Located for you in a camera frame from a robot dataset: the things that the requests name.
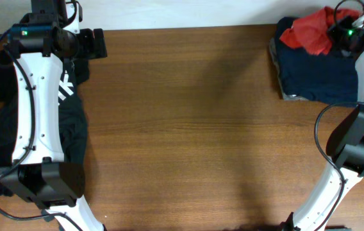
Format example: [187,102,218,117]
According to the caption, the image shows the red soccer t-shirt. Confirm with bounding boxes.
[279,6,360,55]

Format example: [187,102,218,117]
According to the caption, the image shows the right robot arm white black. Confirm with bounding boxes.
[269,3,364,231]

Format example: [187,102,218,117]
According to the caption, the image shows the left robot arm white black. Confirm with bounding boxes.
[0,1,107,230]

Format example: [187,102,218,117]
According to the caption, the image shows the black Nike t-shirt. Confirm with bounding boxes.
[0,57,89,196]

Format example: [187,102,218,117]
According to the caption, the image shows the folded navy blue shirt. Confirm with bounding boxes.
[273,17,358,104]

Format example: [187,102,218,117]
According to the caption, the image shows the black mesh garment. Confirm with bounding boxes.
[0,59,90,104]

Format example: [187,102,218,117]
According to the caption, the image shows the right black cable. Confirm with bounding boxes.
[313,0,364,231]

